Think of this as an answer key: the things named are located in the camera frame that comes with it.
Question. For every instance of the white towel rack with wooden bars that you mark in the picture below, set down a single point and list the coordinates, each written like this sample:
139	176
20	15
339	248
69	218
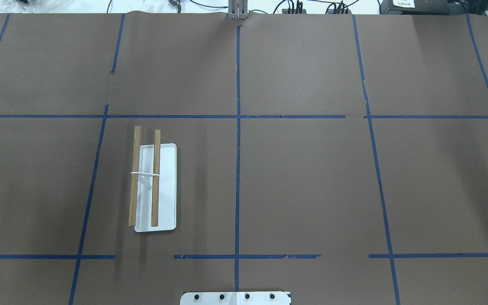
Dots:
153	185

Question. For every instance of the black usb hub left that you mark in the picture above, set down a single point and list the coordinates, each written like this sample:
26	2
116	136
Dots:
294	7

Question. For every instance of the black usb hub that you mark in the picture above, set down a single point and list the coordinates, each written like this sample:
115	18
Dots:
294	7
337	8

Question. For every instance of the black usb hub right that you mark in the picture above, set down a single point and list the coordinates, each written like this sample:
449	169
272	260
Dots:
337	8

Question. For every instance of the grey aluminium frame post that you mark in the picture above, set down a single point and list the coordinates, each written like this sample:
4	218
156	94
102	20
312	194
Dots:
238	9

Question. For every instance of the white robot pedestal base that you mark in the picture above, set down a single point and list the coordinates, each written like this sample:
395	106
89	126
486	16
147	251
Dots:
237	298

